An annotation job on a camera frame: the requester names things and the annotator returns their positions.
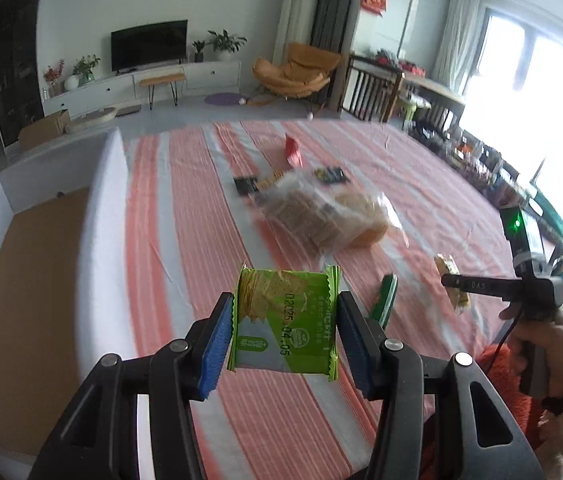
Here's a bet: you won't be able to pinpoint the yellow green snack packet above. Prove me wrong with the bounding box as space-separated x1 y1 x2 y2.
433 254 471 313

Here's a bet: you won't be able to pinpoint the green sausage stick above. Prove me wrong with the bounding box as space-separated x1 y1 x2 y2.
369 274 399 330

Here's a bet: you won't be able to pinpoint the green cracker packet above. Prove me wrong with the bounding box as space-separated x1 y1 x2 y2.
227 266 341 382

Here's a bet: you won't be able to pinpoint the bagged brown biscuits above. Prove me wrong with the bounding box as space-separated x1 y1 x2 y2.
252 183 359 256

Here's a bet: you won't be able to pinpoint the black long snack packet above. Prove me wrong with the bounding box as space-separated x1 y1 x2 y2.
234 167 350 196

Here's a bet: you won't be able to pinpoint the red snack packet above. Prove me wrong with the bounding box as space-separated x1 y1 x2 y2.
285 134 303 168

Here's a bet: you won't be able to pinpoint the bagged bread loaf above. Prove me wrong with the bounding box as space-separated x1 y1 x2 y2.
335 191 409 248

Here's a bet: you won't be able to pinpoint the person's right hand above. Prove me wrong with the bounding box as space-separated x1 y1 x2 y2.
507 311 563 415

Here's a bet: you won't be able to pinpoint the striped pink grey tablecloth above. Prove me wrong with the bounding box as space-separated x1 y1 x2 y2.
78 118 537 480

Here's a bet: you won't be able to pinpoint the white cardboard box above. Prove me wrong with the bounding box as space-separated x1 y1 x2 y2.
0 130 137 479

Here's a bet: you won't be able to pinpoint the wooden side table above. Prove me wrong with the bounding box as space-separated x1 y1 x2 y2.
402 72 466 131

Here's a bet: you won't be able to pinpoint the white window curtain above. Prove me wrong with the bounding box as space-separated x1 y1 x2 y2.
432 0 483 93

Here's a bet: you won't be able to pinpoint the wooden railing chair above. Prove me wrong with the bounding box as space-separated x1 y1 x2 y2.
338 54 405 124

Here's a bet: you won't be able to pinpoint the purple round mat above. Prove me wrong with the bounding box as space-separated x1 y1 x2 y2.
204 92 246 106

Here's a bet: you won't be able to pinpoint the beige pet bed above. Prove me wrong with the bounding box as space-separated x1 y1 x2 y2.
65 106 117 134

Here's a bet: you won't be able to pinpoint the orange lounge chair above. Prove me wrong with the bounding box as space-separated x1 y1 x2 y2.
252 42 342 99

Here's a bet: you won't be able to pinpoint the wooden bench stool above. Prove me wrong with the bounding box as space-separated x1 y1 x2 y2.
138 72 186 110

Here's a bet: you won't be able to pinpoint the white tv cabinet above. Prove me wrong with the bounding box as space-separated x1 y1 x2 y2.
43 61 242 117

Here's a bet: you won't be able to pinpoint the brown cardboard box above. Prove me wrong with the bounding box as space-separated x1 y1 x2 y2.
18 110 70 152

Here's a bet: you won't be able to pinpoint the small dark potted plant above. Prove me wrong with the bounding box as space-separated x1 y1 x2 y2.
193 40 207 63

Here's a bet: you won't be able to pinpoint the red flower vase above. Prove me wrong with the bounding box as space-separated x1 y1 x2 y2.
43 58 65 96

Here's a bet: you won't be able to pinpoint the green plant white vase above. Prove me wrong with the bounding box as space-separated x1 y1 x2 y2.
65 54 100 91

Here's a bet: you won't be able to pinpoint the green potted plant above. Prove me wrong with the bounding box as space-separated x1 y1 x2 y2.
209 29 248 62

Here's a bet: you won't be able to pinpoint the black television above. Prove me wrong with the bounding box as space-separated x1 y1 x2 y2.
110 20 188 73

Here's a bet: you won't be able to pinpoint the white standing air conditioner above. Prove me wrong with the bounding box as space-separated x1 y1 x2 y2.
272 0 318 65

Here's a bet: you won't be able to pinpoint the black glass cabinet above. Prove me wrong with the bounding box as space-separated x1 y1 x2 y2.
0 0 44 148

